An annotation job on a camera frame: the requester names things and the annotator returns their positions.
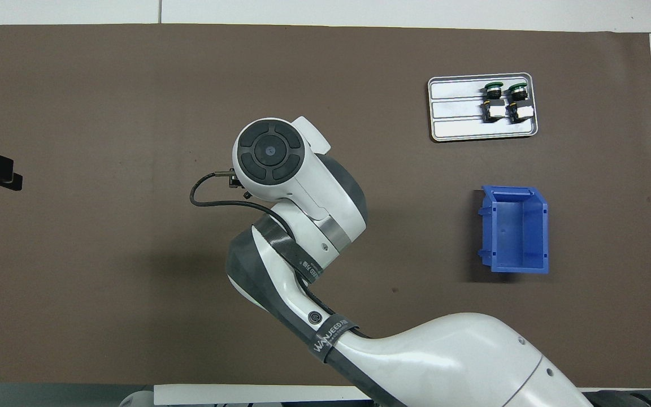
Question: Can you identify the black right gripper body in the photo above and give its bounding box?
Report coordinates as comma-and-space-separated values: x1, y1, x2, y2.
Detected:
228, 168, 253, 200

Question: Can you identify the brown paper table mat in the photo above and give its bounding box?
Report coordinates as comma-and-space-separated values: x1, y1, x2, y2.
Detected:
0, 24, 651, 389

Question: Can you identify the grey metal tray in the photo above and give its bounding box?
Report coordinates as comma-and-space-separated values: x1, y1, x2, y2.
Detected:
428, 72, 539, 142

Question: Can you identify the blue plastic storage bin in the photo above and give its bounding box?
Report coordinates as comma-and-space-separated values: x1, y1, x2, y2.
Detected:
477, 185, 550, 275

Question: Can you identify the green push button switch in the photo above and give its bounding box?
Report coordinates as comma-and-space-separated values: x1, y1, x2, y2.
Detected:
506, 83, 534, 123
482, 82, 506, 122

